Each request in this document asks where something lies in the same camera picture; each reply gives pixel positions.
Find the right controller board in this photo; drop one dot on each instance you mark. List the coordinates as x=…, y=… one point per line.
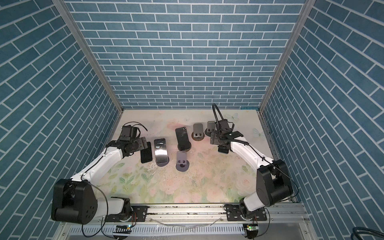
x=251, y=231

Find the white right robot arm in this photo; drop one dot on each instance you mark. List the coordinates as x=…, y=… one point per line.
x=273, y=183

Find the aluminium left corner post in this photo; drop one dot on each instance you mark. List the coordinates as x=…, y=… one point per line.
x=81, y=41

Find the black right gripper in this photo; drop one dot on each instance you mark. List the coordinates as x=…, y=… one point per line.
x=214, y=138

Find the aluminium right corner post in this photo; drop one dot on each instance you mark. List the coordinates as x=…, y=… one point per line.
x=304, y=14

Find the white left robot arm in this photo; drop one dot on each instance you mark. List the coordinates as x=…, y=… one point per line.
x=74, y=199

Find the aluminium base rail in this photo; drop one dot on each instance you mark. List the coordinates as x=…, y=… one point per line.
x=188, y=214

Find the grey round stand centre front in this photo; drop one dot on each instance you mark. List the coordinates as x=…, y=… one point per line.
x=182, y=164

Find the phone with reflective screen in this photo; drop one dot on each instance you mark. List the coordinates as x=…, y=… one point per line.
x=223, y=149
x=161, y=153

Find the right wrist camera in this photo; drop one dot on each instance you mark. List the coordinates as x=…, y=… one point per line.
x=223, y=124

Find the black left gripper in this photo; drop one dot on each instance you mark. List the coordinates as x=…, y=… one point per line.
x=142, y=142

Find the controller board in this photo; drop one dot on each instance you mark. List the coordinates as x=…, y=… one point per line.
x=121, y=232
x=251, y=231

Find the black phone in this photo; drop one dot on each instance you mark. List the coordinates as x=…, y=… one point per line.
x=182, y=135
x=146, y=154

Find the aluminium corner post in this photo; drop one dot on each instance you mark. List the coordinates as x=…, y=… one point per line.
x=81, y=41
x=304, y=14

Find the left controller board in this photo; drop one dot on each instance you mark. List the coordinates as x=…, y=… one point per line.
x=121, y=232

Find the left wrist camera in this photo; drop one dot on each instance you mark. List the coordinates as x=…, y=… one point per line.
x=129, y=133

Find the grey stand far right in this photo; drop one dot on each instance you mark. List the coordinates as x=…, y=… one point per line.
x=211, y=128

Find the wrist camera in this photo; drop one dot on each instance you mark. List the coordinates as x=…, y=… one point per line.
x=223, y=124
x=129, y=133

